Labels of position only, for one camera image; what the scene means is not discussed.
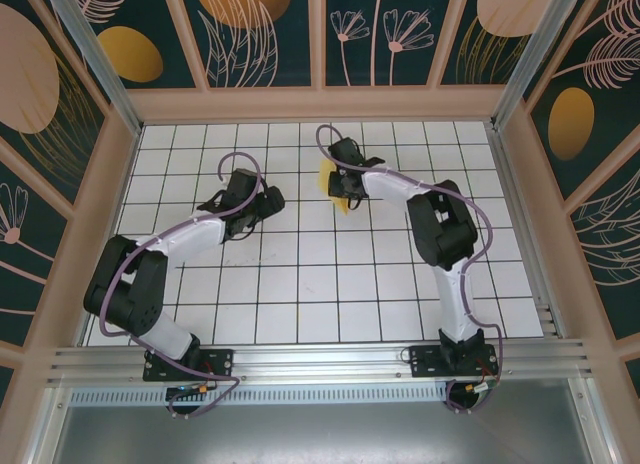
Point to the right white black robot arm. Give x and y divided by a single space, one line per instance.
452 304

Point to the aluminium side rail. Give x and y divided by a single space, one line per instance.
525 234

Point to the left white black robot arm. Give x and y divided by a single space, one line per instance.
190 236

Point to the long aluminium mounting rail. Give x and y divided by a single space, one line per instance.
320 359

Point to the aluminium corner post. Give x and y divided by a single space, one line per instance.
535 49
95 59

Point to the pale yellow paper sheet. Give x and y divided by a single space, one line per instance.
325 176

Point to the grey metal sheet panel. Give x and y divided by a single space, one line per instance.
320 434

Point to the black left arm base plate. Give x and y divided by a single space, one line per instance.
220 364

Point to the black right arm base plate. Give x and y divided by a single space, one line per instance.
425 366

